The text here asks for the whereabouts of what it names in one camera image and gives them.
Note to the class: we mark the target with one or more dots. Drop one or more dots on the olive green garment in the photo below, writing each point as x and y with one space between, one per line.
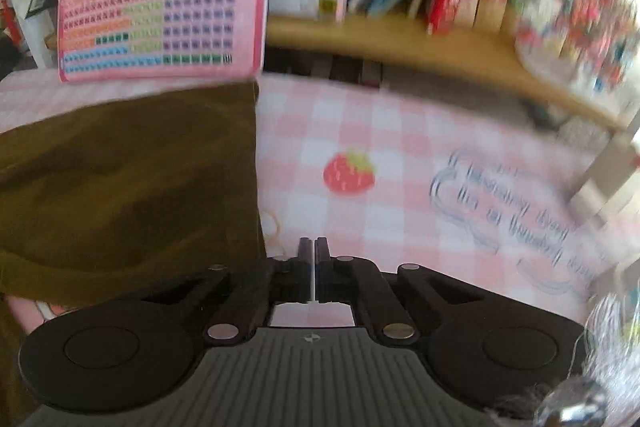
125 182

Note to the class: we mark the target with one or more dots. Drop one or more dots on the shiny silver object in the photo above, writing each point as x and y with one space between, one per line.
570 404

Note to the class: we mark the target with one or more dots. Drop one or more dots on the person's fluffy white sleeve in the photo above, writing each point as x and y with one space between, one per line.
612 347

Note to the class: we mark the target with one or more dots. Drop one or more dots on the wooden bookshelf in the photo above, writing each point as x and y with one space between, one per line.
380 39

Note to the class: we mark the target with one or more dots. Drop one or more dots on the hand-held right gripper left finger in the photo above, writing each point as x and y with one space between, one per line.
305 269

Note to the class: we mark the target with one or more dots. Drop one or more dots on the pink checked printed table mat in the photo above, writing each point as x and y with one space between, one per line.
400 132

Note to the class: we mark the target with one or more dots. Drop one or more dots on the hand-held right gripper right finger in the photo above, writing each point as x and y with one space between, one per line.
321 269

